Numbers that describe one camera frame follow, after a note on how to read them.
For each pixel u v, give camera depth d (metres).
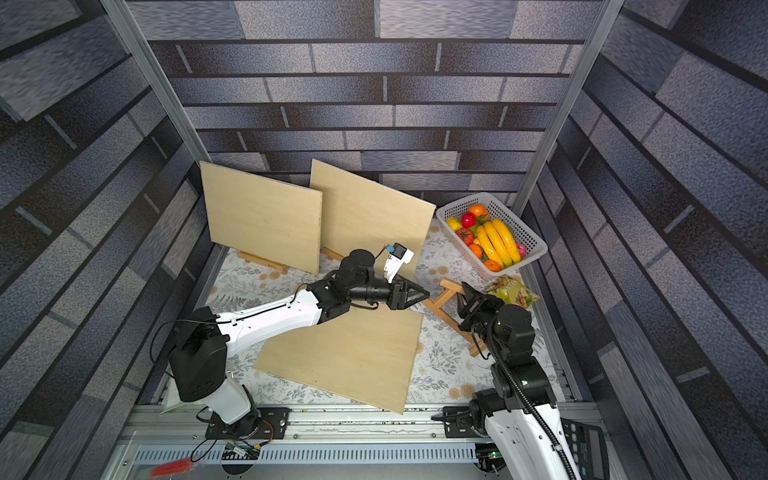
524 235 1.06
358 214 0.93
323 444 0.71
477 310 0.61
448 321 0.75
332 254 1.03
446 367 0.83
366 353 0.85
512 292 0.92
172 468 0.69
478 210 1.10
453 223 1.09
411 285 0.73
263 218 0.94
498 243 1.01
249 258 1.03
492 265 0.99
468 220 1.07
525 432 0.46
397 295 0.64
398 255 0.67
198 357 0.44
